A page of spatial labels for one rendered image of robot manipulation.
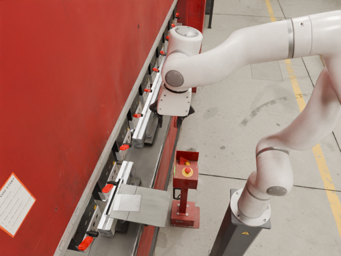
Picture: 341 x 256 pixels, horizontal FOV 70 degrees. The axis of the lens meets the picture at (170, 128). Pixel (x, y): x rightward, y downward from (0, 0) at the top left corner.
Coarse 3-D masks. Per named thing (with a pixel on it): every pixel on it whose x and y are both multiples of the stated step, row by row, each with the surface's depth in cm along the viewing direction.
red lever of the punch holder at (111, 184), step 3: (108, 183) 97; (111, 183) 96; (114, 183) 97; (117, 183) 98; (105, 186) 91; (108, 186) 91; (111, 186) 92; (102, 189) 89; (105, 189) 89; (108, 189) 89; (105, 192) 89; (108, 192) 90
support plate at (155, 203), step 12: (120, 192) 123; (132, 192) 123; (144, 192) 123; (156, 192) 123; (168, 192) 123; (144, 204) 118; (156, 204) 118; (168, 204) 118; (120, 216) 114; (132, 216) 114; (144, 216) 114; (156, 216) 114
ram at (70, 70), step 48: (0, 0) 39; (48, 0) 50; (96, 0) 70; (144, 0) 115; (0, 48) 41; (48, 48) 52; (96, 48) 74; (144, 48) 126; (0, 96) 42; (48, 96) 55; (96, 96) 79; (0, 144) 43; (48, 144) 57; (96, 144) 84; (48, 192) 60; (0, 240) 46; (48, 240) 62
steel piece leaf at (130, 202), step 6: (126, 198) 120; (132, 198) 120; (138, 198) 120; (120, 204) 118; (126, 204) 118; (132, 204) 118; (138, 204) 118; (120, 210) 116; (126, 210) 116; (132, 210) 116; (138, 210) 116
